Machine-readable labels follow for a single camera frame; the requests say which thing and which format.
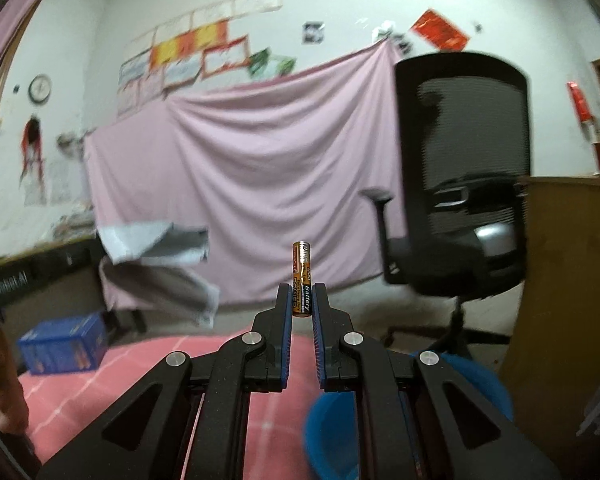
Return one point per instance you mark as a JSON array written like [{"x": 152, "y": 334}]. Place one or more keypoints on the pink hanging sheet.
[{"x": 255, "y": 170}]

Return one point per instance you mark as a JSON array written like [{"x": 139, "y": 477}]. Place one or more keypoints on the round wall clock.
[{"x": 40, "y": 88}]

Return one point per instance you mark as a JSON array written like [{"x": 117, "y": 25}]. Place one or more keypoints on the black office chair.
[{"x": 460, "y": 135}]

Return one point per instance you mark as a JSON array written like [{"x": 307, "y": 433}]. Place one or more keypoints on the red wall ornament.
[{"x": 580, "y": 102}]

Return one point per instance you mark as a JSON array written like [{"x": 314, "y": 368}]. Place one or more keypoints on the black white wall picture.
[{"x": 313, "y": 32}]

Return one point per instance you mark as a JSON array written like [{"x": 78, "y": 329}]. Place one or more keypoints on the red diamond wall poster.
[{"x": 440, "y": 30}]

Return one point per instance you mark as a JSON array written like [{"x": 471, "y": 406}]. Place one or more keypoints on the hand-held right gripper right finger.
[{"x": 319, "y": 345}]

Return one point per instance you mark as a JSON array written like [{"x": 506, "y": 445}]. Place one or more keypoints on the orange black battery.
[{"x": 302, "y": 280}]

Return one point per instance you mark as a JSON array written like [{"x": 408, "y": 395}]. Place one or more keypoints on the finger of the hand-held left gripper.
[{"x": 67, "y": 259}]

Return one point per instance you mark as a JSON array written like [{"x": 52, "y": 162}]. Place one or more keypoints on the stack of newspapers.
[{"x": 75, "y": 227}]

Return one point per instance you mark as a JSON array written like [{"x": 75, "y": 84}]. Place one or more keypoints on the person's left hand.
[{"x": 5, "y": 385}]

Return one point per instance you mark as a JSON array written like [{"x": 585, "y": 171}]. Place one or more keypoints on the wooden desk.
[{"x": 565, "y": 285}]

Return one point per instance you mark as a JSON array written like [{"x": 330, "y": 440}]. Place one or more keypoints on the red figure wall poster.
[{"x": 31, "y": 145}]

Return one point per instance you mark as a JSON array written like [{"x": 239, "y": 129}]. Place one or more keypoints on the pink door curtain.
[{"x": 10, "y": 20}]

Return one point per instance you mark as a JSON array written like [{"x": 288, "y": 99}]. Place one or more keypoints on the green wall poster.
[{"x": 270, "y": 62}]

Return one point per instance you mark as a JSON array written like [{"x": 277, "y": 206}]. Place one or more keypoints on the group of wall drawings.
[{"x": 190, "y": 50}]

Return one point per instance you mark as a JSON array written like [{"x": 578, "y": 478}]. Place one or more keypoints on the pink checked tablecloth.
[{"x": 80, "y": 400}]

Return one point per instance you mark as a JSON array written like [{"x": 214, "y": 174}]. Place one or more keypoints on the blue cardboard box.
[{"x": 60, "y": 342}]

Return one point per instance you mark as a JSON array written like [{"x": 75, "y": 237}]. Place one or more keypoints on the blue plastic bucket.
[{"x": 330, "y": 430}]

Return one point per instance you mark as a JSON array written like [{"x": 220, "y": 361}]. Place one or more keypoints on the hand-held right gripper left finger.
[{"x": 284, "y": 340}]

